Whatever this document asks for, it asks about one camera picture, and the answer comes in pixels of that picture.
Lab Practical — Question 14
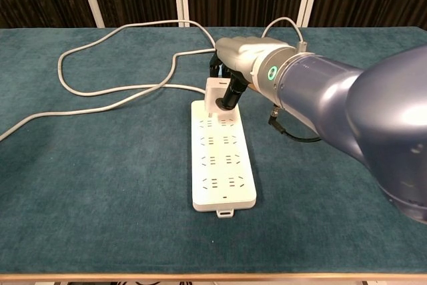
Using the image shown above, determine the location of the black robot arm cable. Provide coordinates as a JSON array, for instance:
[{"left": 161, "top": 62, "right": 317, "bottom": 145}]
[{"left": 268, "top": 106, "right": 322, "bottom": 142}]

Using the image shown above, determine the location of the white power strip cable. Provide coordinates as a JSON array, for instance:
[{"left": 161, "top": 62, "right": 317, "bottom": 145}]
[{"left": 0, "top": 17, "right": 305, "bottom": 142}]

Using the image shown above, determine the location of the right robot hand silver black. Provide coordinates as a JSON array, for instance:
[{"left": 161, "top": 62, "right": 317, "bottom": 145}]
[{"left": 208, "top": 36, "right": 297, "bottom": 112}]

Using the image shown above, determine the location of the white power strip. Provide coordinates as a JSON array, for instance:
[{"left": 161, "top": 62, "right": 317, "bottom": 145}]
[{"left": 190, "top": 99, "right": 258, "bottom": 221}]

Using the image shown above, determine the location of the teal table mat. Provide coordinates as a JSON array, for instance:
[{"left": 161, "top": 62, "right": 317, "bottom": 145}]
[{"left": 0, "top": 26, "right": 427, "bottom": 274}]

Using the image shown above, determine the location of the white plug adapter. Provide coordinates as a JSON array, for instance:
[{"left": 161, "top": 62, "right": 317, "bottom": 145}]
[{"left": 203, "top": 77, "right": 232, "bottom": 118}]

